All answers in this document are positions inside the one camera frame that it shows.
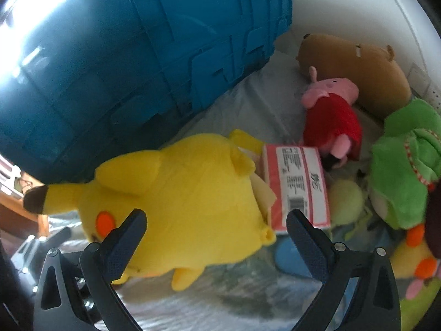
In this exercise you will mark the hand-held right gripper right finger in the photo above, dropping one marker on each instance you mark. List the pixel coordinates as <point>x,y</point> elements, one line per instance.
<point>306,244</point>

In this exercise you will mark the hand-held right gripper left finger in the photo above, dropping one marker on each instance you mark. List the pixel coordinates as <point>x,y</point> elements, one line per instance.
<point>127,241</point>

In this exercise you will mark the lime green round plush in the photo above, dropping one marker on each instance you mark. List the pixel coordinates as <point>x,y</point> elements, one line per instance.
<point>346,200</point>

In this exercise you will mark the yellow mouse plush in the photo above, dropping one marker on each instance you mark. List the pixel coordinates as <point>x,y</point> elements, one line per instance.
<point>189,196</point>

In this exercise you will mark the pink pig plush red dress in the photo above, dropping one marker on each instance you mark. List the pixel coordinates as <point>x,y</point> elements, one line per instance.
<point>327,120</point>

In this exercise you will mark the blue plastic crate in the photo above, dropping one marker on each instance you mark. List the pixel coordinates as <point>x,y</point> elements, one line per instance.
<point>137,58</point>

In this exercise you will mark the red and white box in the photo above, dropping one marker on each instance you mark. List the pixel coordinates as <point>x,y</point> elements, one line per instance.
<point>296,179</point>

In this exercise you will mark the yellow duck plush orange beak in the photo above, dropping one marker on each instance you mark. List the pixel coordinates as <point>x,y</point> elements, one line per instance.
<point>410,258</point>

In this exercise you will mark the pink and green plush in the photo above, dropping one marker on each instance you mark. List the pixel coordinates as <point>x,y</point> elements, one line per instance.
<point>417,288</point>

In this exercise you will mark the green frog plush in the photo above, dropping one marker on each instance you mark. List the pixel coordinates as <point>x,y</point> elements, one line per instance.
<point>399,158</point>

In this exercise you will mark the dark brown popsicle plush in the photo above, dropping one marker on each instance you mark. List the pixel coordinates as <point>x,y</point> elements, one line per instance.
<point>434,220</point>

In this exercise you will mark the brown capybara plush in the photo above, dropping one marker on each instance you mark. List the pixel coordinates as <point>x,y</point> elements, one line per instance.
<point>361,69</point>

